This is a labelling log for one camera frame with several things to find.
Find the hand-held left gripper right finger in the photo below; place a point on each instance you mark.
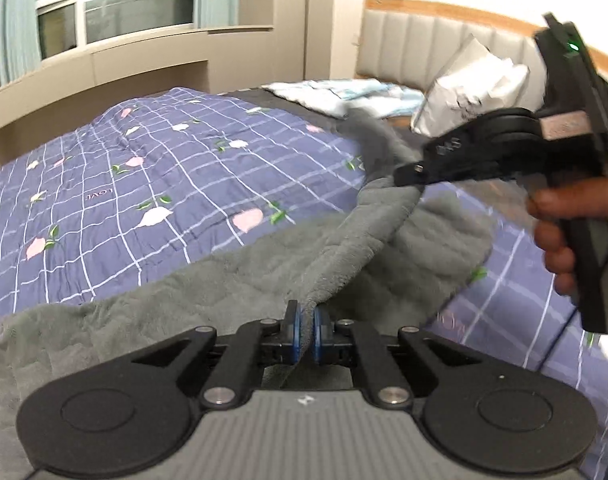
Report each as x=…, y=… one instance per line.
x=318, y=332

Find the beige window cabinet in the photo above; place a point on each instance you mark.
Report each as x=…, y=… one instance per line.
x=109, y=70

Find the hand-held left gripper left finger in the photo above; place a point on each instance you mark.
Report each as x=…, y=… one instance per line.
x=294, y=331

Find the purple plaid floral quilt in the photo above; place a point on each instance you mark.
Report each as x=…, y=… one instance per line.
x=184, y=170

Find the beige tall wardrobe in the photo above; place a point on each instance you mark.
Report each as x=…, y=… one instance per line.
x=289, y=20

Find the light blue printed cloth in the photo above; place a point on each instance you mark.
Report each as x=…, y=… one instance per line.
x=324, y=92

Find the white crumpled pillow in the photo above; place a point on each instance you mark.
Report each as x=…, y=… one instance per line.
x=476, y=80

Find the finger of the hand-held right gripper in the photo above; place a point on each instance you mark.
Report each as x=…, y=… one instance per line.
x=446, y=142
x=409, y=172

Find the person's right hand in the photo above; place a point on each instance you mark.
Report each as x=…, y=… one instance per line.
x=554, y=200

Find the grey fluffy towel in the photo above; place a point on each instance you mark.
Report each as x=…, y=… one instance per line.
x=209, y=285

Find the grey padded wooden headboard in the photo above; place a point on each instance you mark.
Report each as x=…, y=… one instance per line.
x=414, y=40

